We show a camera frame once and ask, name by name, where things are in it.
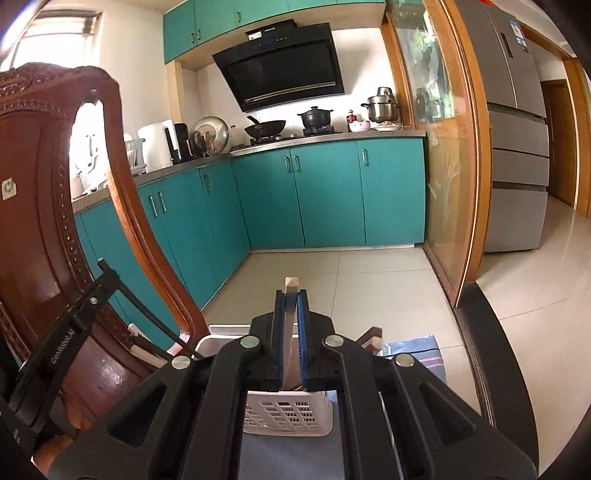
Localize wooden door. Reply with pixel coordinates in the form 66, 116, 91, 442
539, 78, 579, 210

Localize blue striped towel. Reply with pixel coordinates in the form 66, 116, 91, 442
242, 335, 448, 480

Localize window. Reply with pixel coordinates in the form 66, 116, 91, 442
11, 8, 103, 63

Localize steel pan lid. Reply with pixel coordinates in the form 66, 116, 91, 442
189, 116, 230, 156

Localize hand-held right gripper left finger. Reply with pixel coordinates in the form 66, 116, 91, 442
47, 289, 288, 480

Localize gas stove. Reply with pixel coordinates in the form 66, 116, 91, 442
239, 130, 336, 145

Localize white dish rack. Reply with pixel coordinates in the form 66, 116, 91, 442
73, 133, 112, 197

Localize black wok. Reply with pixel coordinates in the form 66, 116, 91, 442
244, 115, 287, 139

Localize grey refrigerator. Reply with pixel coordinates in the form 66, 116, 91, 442
454, 0, 551, 254

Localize white kitchen appliance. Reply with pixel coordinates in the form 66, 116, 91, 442
137, 119, 179, 172

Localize carved wooden chair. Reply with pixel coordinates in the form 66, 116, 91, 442
0, 62, 211, 467

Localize teal cabinets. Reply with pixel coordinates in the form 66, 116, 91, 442
74, 137, 426, 344
163, 0, 387, 64

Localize black knife block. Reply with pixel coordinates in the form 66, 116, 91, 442
174, 122, 195, 162

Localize black range hood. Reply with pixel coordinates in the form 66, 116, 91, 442
211, 21, 345, 113

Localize teal lower cabinets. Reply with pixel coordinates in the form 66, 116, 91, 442
74, 137, 426, 344

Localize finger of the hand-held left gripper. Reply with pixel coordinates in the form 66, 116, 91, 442
8, 270, 122, 418

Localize teal upper cabinets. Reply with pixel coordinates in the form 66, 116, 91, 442
163, 0, 387, 64

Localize stainless steel stock pot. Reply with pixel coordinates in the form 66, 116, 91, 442
361, 86, 401, 124

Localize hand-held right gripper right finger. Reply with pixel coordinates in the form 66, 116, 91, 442
297, 289, 539, 480

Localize wood framed glass door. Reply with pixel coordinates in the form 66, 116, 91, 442
382, 0, 488, 309

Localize white plastic utensil basket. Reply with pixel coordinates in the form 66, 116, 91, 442
193, 324, 334, 438

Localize black clay pot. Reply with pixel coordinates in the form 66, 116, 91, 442
297, 106, 334, 131

